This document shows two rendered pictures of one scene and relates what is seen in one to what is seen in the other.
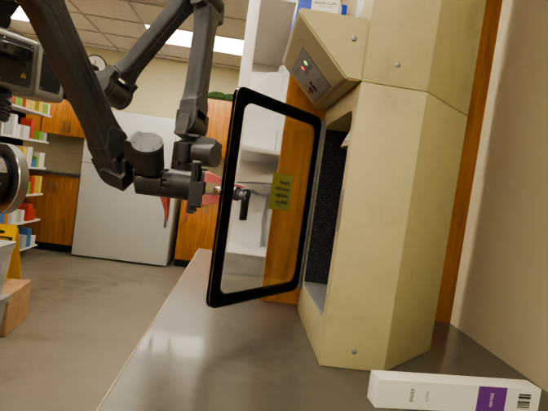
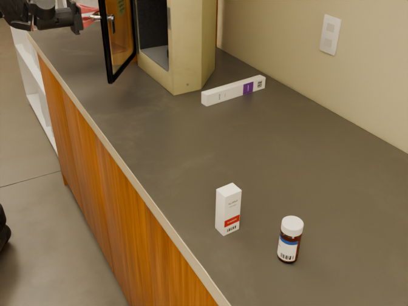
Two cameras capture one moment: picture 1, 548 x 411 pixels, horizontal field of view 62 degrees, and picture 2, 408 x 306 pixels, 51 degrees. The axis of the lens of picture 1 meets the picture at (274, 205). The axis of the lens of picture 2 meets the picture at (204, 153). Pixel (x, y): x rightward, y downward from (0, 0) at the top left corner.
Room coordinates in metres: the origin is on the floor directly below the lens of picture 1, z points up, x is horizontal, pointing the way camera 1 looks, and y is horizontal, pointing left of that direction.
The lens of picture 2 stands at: (-0.52, 0.39, 1.57)
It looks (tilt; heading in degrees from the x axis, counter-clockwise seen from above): 33 degrees down; 334
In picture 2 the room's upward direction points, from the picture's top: 1 degrees clockwise
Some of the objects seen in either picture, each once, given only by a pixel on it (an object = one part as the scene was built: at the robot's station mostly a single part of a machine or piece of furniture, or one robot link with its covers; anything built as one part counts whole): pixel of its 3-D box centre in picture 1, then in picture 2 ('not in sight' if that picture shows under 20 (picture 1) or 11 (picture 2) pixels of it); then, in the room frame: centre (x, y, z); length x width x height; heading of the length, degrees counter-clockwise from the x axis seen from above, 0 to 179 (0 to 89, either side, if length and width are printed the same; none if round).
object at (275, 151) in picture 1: (270, 201); (118, 12); (0.93, 0.01, 1.19); 0.30 x 0.01 x 0.40; 146
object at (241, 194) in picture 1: (242, 204); (111, 23); (0.83, 0.06, 1.18); 0.02 x 0.02 x 0.06; 56
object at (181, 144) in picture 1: (185, 153); not in sight; (1.18, 0.24, 1.27); 0.07 x 0.06 x 0.07; 64
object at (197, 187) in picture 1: (218, 191); (87, 15); (0.91, 0.11, 1.20); 0.09 x 0.07 x 0.07; 94
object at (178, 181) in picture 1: (182, 184); (65, 17); (0.90, 0.19, 1.20); 0.07 x 0.07 x 0.10; 4
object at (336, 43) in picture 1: (315, 68); not in sight; (0.90, -0.04, 1.46); 0.32 x 0.11 x 0.10; 4
